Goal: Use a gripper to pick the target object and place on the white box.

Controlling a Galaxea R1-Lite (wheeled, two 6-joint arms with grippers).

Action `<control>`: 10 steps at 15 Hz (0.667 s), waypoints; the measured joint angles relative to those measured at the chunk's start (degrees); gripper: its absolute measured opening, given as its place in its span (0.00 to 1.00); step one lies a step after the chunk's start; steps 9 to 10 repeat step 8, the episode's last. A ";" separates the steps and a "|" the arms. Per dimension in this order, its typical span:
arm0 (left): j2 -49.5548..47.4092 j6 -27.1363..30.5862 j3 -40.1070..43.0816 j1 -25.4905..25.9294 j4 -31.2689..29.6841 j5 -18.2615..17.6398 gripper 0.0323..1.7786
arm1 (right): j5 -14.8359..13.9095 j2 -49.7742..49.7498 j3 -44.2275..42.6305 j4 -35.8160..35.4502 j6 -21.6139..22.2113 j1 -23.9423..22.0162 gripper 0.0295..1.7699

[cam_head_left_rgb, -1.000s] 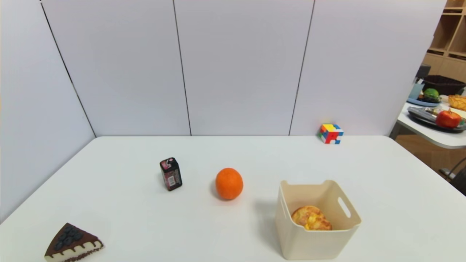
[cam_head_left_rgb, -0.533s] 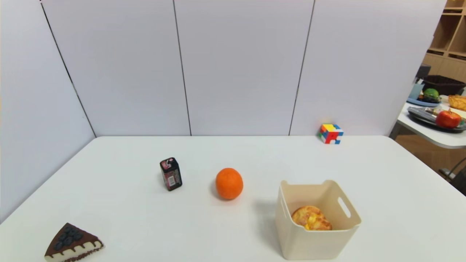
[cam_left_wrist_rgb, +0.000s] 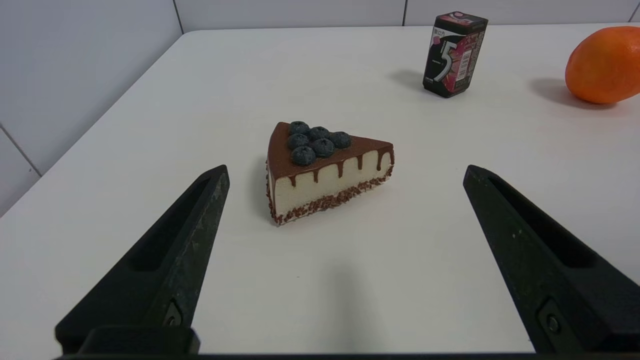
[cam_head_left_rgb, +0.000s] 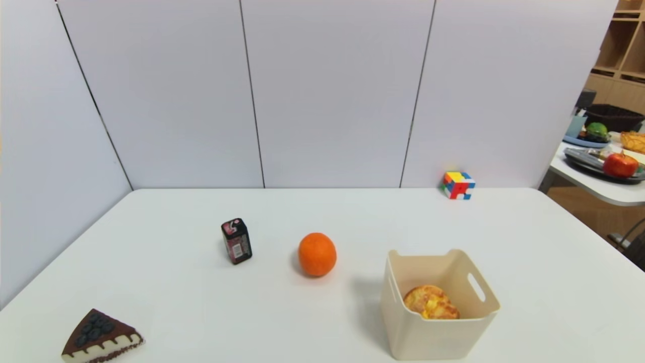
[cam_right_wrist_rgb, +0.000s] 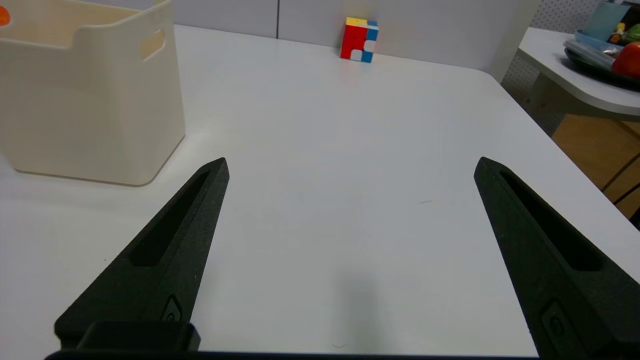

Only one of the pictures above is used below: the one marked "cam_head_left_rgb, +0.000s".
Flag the round brown bread bun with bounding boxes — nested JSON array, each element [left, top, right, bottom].
[[403, 285, 460, 320]]

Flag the cream white plastic box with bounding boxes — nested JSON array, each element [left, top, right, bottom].
[[380, 249, 501, 360]]

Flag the orange fruit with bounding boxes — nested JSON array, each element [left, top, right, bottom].
[[298, 232, 337, 277]]

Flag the small dark drink carton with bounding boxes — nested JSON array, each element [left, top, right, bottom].
[[221, 218, 252, 265]]

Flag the colourful puzzle cube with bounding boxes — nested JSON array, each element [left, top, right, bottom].
[[442, 171, 476, 200]]

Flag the blue plate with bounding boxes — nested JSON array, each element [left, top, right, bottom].
[[563, 135, 611, 149]]

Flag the black oval tray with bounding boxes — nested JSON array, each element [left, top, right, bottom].
[[564, 147, 645, 185]]

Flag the chocolate blueberry cake slice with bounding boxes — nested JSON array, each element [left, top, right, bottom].
[[60, 309, 146, 363]]

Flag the grey chair back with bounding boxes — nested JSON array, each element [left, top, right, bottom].
[[574, 89, 598, 116]]

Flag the green round fruit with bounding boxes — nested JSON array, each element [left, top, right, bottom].
[[585, 122, 611, 143]]

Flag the red apple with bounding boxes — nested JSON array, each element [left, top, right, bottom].
[[603, 151, 639, 178]]

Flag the black woven basket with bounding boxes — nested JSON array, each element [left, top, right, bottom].
[[585, 103, 645, 133]]

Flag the golden pastry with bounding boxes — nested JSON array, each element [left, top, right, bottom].
[[620, 131, 645, 154]]

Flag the wooden shelf unit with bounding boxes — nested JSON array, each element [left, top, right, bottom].
[[585, 0, 645, 114]]

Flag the dark chair frame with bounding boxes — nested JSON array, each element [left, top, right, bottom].
[[607, 217, 645, 272]]

